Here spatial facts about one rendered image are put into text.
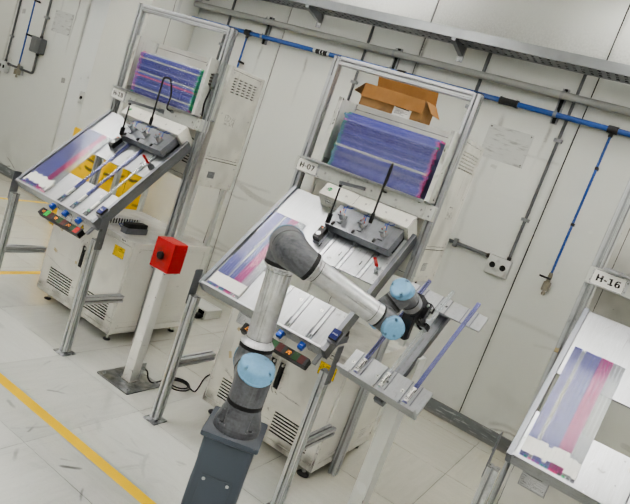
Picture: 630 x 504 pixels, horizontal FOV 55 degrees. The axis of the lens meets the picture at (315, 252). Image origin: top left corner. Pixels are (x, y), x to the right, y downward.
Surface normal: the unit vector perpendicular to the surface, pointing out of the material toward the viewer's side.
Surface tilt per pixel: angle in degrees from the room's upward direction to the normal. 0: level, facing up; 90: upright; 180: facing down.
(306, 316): 46
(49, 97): 90
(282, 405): 90
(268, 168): 90
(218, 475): 90
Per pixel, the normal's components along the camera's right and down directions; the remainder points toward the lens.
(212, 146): 0.80, 0.37
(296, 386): -0.50, -0.02
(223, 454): -0.08, 0.15
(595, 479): -0.11, -0.68
